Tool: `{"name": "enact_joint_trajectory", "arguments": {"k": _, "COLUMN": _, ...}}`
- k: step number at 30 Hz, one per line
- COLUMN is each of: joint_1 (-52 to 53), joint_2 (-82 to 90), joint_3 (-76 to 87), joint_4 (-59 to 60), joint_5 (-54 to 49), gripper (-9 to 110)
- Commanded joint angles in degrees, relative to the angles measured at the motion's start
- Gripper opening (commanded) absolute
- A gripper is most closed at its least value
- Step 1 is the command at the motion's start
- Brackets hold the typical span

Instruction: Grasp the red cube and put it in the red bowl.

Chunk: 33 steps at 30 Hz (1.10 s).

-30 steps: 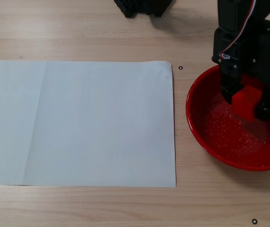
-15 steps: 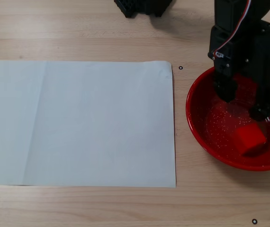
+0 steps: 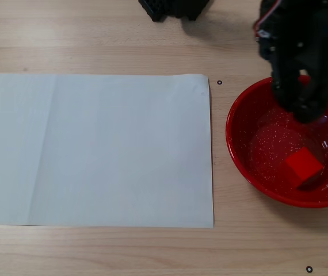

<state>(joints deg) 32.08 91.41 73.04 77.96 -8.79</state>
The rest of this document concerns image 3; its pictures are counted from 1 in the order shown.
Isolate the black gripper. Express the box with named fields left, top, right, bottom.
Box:
left=255, top=0, right=328, bottom=125

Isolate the white paper sheet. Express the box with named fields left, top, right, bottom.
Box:
left=0, top=73, right=215, bottom=229

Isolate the red cube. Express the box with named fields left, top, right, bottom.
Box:
left=284, top=147, right=325, bottom=190

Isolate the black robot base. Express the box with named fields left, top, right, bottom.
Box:
left=138, top=0, right=211, bottom=23

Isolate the red speckled bowl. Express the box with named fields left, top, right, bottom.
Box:
left=225, top=75, right=328, bottom=209

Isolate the white red black servo cable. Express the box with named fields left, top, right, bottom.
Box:
left=252, top=0, right=284, bottom=39

